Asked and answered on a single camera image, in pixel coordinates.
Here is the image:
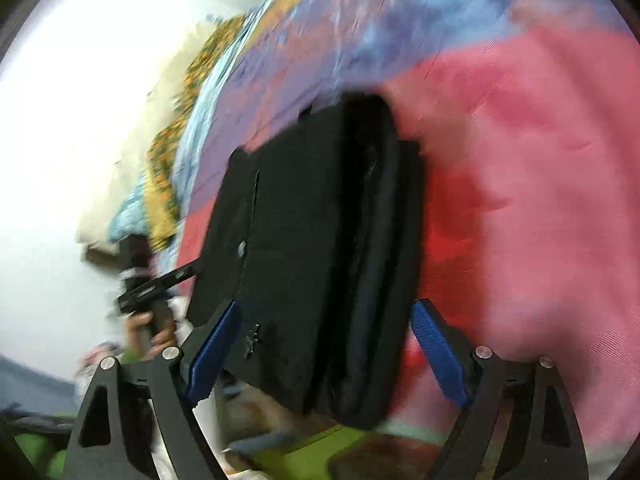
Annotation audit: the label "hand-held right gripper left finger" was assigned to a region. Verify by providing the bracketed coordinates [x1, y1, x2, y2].
[65, 300, 243, 480]

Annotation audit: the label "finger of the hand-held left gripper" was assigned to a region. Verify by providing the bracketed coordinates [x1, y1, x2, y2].
[154, 259, 202, 287]

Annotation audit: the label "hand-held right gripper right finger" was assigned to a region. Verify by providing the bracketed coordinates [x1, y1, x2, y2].
[409, 298, 588, 480]

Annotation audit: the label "black pants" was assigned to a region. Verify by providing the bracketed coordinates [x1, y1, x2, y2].
[185, 92, 429, 431]

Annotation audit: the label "person's left hand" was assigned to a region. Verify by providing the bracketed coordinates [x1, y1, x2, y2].
[124, 310, 179, 361]

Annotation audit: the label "olive floral cloth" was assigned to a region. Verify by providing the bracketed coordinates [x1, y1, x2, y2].
[145, 14, 253, 253]

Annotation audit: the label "green cloth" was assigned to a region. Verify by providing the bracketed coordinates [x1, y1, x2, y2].
[15, 422, 453, 480]

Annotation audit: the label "colourful printed blanket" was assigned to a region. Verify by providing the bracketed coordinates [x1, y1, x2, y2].
[75, 0, 640, 466]

